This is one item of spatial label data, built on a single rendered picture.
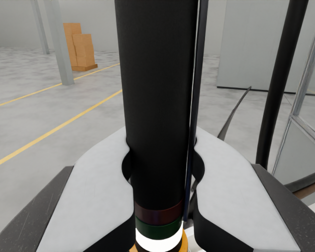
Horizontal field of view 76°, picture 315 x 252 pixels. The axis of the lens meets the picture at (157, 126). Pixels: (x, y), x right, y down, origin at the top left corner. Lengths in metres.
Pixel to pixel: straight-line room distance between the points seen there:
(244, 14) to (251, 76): 1.41
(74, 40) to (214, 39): 7.22
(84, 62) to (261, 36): 5.78
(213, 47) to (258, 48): 6.86
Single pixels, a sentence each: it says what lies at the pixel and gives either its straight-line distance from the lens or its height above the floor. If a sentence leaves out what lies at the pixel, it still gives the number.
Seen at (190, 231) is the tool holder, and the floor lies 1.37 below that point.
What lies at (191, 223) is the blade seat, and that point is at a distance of 0.41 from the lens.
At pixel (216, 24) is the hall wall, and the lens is 12.18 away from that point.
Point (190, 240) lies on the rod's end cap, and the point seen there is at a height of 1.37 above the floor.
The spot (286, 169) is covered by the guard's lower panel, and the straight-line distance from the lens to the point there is 1.66.
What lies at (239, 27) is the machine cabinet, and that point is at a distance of 5.49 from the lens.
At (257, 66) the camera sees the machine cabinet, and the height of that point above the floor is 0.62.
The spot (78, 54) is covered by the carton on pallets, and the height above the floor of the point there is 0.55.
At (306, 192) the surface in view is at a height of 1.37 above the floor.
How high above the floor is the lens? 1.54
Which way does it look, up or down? 27 degrees down
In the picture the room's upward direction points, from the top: straight up
